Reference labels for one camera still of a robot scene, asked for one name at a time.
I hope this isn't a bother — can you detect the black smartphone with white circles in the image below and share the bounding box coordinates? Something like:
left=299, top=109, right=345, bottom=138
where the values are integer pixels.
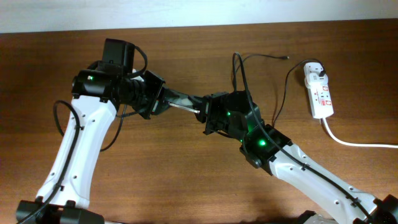
left=164, top=88, right=202, bottom=114

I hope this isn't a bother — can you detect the black charging cable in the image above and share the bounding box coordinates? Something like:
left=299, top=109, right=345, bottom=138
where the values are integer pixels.
left=231, top=53, right=326, bottom=125

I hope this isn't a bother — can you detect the white power strip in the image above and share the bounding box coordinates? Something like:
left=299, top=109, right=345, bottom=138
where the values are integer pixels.
left=307, top=84, right=334, bottom=119

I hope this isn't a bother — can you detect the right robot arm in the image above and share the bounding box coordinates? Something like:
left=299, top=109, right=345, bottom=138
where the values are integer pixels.
left=192, top=91, right=397, bottom=223

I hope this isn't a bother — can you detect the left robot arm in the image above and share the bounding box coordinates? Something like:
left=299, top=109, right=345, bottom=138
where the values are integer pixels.
left=16, top=39, right=164, bottom=223

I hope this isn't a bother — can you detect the white USB charger plug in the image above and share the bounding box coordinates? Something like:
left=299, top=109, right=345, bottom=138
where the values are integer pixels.
left=303, top=62, right=328, bottom=88

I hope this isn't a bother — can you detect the white power strip cord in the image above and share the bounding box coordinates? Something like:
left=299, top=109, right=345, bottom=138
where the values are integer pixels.
left=320, top=117, right=398, bottom=149

